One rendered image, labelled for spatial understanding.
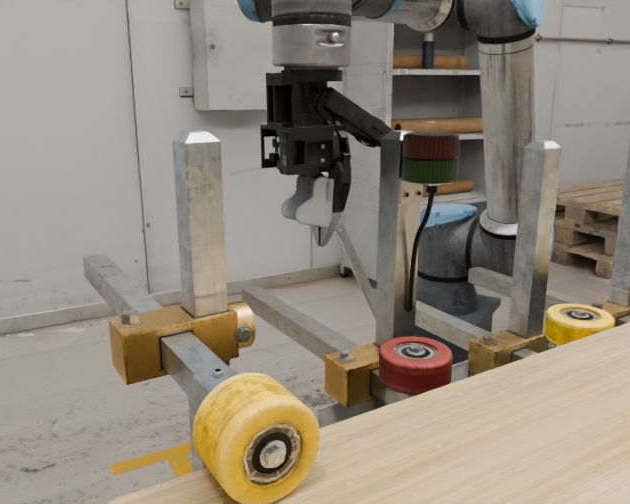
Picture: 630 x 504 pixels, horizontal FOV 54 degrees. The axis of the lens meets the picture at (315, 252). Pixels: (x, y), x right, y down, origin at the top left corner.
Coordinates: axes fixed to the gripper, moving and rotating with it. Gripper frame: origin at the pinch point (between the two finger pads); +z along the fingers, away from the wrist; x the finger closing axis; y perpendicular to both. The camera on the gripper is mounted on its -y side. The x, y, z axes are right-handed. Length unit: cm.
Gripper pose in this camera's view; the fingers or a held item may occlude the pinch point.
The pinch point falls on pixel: (326, 235)
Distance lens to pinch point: 77.6
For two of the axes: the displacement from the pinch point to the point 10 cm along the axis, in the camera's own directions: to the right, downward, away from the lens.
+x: 5.3, 2.3, -8.1
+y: -8.5, 1.5, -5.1
